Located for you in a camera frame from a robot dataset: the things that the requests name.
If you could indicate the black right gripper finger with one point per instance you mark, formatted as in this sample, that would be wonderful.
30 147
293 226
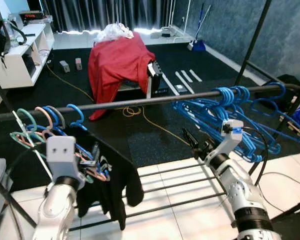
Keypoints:
188 137
193 134

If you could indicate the black t-shirt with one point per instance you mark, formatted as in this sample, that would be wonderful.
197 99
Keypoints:
115 190

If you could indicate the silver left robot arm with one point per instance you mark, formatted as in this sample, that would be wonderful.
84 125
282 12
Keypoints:
55 210

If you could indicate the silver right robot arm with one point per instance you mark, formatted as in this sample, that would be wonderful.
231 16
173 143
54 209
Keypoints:
240 190

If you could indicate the grey plastic hanger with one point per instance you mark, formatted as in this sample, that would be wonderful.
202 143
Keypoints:
64 117

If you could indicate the green plastic hanger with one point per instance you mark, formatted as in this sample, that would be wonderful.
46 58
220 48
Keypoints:
27 109

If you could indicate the white floor strip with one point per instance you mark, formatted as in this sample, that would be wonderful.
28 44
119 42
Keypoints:
184 83
187 76

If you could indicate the blue mop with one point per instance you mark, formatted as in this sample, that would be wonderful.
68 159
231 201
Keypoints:
199 46

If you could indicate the small pink device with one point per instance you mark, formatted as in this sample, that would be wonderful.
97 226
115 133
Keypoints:
79 64

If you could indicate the small grey device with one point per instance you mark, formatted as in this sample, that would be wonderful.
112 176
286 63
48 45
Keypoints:
64 66

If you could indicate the red cloth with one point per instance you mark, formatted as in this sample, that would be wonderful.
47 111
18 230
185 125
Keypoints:
117 60

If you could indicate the black bag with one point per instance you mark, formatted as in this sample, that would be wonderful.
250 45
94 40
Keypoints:
289 82

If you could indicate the white shelf unit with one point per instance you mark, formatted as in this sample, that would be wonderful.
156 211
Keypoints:
20 70

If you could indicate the white plastic bag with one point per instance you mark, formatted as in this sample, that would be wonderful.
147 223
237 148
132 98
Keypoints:
112 32

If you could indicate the dark curtain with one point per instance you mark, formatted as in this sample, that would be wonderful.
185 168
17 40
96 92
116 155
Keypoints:
90 12

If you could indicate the black digital clock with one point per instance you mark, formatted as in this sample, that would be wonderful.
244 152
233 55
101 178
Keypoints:
32 16

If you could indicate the light grey left wrist camera mount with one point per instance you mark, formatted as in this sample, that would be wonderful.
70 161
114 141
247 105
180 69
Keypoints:
62 152

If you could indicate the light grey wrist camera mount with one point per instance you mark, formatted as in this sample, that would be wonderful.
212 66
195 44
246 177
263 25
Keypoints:
232 142
62 152

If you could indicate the light grey right wrist camera mount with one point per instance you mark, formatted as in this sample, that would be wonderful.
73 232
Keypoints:
232 142

